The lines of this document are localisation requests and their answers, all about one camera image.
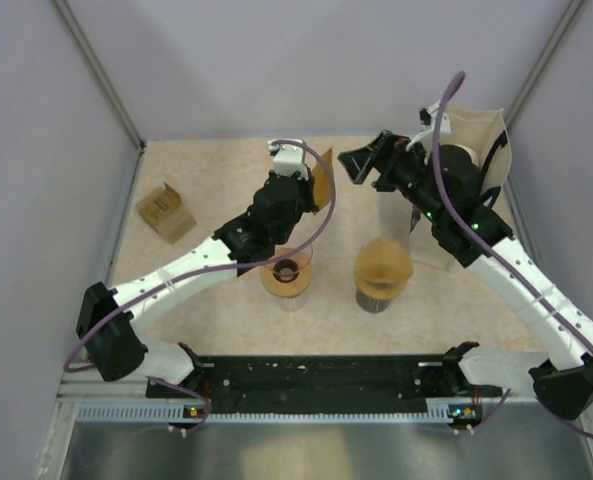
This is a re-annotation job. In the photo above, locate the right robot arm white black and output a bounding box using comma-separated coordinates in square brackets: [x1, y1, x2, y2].
[338, 130, 593, 421]

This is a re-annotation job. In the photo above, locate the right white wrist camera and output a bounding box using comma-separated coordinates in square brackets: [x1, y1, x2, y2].
[405, 101, 451, 151]

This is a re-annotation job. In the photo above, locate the small cardboard box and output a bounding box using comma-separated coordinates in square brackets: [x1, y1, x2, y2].
[136, 182, 197, 244]

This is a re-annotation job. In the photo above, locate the wooden dripper ring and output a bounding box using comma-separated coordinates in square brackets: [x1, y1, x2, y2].
[259, 264, 316, 298]
[354, 277, 410, 304]

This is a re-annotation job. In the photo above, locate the brown paper filter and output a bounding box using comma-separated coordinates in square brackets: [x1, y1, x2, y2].
[354, 237, 414, 284]
[312, 147, 333, 215]

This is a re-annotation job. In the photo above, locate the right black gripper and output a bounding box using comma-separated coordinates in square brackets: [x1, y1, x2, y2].
[338, 132, 445, 225]

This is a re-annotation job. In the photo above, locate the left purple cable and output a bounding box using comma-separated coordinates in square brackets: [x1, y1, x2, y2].
[63, 138, 337, 416]

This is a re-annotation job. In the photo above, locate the clear glass cup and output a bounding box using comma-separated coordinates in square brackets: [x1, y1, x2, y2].
[276, 293, 308, 313]

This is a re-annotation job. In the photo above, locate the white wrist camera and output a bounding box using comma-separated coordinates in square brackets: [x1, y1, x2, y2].
[405, 101, 451, 151]
[267, 138, 309, 180]

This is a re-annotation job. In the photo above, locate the cream canvas tote bag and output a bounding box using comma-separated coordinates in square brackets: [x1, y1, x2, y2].
[408, 105, 512, 272]

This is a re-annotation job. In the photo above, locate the dark glass carafe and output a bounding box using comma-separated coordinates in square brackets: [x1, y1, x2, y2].
[356, 291, 392, 314]

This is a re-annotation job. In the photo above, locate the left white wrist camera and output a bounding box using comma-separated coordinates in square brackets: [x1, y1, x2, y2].
[267, 138, 309, 180]

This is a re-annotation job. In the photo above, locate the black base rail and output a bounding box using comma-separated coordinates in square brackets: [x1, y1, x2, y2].
[145, 353, 482, 415]

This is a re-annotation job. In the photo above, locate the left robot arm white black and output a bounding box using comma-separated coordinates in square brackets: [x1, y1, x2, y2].
[76, 173, 318, 397]

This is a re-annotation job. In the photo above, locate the pink paper roll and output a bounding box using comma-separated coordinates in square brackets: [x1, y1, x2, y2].
[457, 144, 480, 168]

